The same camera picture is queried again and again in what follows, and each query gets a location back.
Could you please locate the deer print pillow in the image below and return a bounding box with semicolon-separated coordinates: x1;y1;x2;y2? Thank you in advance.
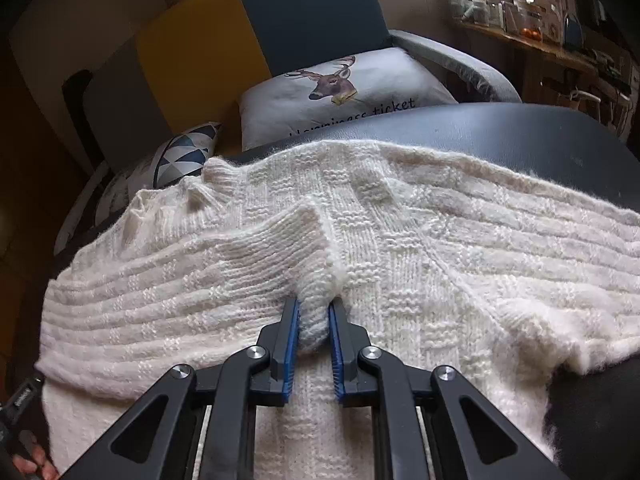
237;46;458;152

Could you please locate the white display box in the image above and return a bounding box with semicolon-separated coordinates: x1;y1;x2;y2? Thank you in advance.
502;0;561;43

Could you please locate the brown wooden wardrobe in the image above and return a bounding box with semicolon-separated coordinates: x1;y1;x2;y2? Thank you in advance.
0;45;91;361

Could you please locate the black upright panel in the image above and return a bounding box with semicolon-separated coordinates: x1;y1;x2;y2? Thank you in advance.
61;70;96;171

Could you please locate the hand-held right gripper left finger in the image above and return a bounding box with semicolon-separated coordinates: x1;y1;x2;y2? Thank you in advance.
60;297;301;480

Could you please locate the grey yellow teal sofa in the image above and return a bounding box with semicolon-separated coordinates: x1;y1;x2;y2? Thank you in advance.
52;0;523;256

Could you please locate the cream knit sweater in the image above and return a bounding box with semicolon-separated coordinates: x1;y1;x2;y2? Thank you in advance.
36;139;640;480

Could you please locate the blue handbag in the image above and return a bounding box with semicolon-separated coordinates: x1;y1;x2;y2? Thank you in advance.
562;12;586;51

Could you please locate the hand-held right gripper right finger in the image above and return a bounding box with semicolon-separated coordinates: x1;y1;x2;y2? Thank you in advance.
327;297;571;480

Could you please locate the blue triangle print pillow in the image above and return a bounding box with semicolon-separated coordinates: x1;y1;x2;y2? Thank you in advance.
152;121;224;190

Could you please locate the wooden side desk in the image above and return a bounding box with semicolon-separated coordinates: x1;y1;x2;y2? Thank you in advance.
450;20;640;141

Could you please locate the clear plastic container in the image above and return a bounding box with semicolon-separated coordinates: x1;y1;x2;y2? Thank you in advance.
447;0;503;28

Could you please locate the person's left hand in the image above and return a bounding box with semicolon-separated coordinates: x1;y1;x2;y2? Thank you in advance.
12;432;61;480

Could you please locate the white chair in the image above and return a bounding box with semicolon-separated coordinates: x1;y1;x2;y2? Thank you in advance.
569;89;602;122

